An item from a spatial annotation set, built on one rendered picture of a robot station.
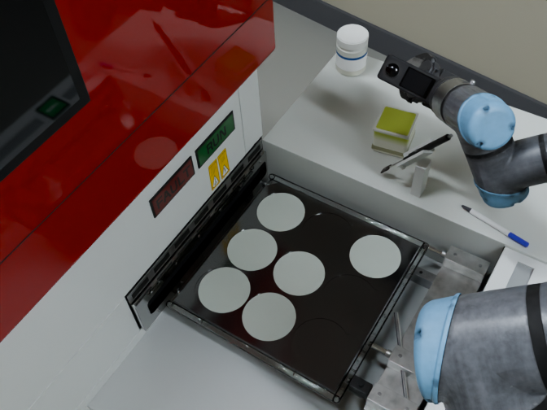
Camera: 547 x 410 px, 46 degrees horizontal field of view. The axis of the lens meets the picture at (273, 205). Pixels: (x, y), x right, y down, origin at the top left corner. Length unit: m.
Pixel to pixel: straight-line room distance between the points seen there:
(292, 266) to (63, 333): 0.44
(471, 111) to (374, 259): 0.41
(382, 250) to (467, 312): 0.58
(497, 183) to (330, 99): 0.53
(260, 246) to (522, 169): 0.53
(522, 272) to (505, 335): 0.55
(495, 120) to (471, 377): 0.41
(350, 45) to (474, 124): 0.55
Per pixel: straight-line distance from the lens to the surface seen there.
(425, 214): 1.29
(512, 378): 0.73
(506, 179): 1.06
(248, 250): 1.29
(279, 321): 1.21
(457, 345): 0.73
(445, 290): 1.29
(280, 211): 1.35
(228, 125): 1.23
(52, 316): 1.06
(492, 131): 1.00
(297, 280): 1.25
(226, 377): 1.26
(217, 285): 1.26
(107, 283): 1.13
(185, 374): 1.27
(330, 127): 1.41
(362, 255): 1.29
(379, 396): 1.15
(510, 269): 1.25
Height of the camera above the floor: 1.97
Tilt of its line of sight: 52 degrees down
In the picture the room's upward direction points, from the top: 4 degrees counter-clockwise
